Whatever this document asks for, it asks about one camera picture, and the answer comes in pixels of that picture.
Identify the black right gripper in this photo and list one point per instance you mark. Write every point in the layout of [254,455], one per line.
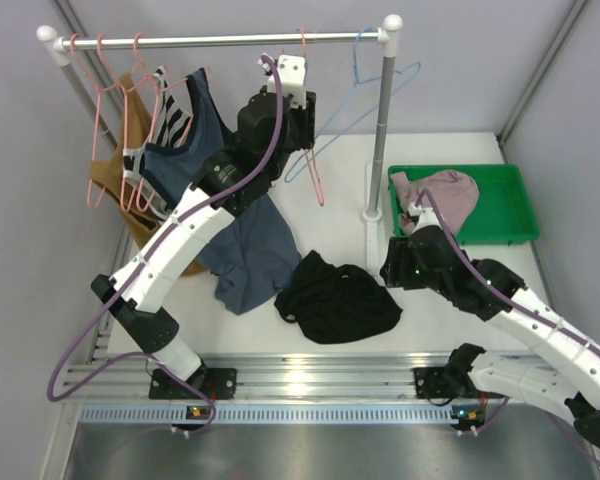
[395,269]

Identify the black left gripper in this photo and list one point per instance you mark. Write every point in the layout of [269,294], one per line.
[305,120]

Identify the pink wire hanger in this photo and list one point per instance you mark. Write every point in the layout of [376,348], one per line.
[310,154]

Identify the black tank top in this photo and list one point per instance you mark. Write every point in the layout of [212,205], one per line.
[336,304]

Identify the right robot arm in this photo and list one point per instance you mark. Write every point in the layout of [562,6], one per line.
[568,388]

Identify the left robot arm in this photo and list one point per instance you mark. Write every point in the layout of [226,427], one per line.
[224,220]

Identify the blue tank top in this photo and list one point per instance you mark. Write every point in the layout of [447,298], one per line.
[255,256]

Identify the striped tank top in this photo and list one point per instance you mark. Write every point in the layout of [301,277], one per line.
[168,127]

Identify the pink hanger with blue top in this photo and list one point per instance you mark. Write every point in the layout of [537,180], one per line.
[159,170]

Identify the brown tank top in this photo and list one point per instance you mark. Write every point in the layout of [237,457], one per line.
[141,226]

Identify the pink hanger with striped top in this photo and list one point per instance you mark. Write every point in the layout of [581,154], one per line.
[130,82]

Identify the pink hanger with brown top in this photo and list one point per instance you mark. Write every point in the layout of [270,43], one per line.
[106,177]

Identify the silver clothes rack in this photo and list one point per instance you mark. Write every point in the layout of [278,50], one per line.
[387,35]

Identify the pink crumpled garment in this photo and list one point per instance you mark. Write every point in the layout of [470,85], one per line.
[455,193]

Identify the green plastic tray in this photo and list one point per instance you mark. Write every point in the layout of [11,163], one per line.
[503,214]

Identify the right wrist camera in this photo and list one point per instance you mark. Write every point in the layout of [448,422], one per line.
[420,216]

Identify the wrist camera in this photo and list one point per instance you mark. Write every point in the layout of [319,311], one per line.
[292,71]
[420,216]

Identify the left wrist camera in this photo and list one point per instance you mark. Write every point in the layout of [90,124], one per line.
[292,71]

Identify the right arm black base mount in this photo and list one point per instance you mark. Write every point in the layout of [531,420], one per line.
[440,380]

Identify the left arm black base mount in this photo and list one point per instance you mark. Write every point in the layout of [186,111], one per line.
[217,384]

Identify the perforated cable duct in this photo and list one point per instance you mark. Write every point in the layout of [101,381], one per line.
[281,414]

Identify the aluminium mounting rail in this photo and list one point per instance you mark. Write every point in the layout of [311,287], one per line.
[304,378]

